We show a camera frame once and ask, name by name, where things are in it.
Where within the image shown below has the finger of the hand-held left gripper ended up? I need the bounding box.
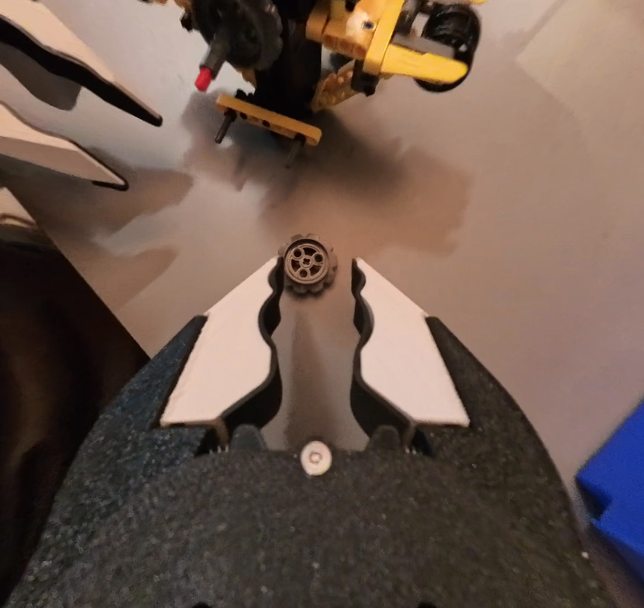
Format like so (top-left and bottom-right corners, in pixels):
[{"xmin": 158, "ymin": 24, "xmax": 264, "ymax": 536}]
[
  {"xmin": 0, "ymin": 101, "xmax": 129, "ymax": 191},
  {"xmin": 0, "ymin": 0, "xmax": 164, "ymax": 128}
]

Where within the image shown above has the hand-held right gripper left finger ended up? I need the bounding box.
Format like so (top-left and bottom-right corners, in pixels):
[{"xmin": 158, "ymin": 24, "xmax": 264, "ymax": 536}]
[{"xmin": 160, "ymin": 256, "xmax": 283, "ymax": 450}]

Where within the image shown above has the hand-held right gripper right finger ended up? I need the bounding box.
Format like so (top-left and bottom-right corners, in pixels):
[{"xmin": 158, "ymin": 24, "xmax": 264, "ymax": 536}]
[{"xmin": 351, "ymin": 257, "xmax": 471, "ymax": 450}]

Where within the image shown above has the grey round toothed brick ring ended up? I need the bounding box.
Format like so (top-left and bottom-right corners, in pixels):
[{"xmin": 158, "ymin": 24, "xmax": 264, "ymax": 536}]
[{"xmin": 278, "ymin": 233, "xmax": 337, "ymax": 297}]

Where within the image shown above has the yellow brick beam with pins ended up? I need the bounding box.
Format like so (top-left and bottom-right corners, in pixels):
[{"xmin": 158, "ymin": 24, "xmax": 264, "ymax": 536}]
[{"xmin": 214, "ymin": 91, "xmax": 323, "ymax": 169}]

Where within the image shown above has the yellow toy brick vehicle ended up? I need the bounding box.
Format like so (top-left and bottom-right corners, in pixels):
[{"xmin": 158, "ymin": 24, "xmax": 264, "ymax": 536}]
[{"xmin": 83, "ymin": 0, "xmax": 489, "ymax": 116}]

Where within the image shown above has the person's brown clothing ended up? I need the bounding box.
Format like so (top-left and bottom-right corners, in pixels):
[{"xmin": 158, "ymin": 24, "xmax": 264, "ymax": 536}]
[{"xmin": 0, "ymin": 238, "xmax": 151, "ymax": 599}]

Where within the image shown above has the blue plastic bin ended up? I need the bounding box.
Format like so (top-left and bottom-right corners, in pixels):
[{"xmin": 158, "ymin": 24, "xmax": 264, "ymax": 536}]
[{"xmin": 575, "ymin": 399, "xmax": 644, "ymax": 571}]

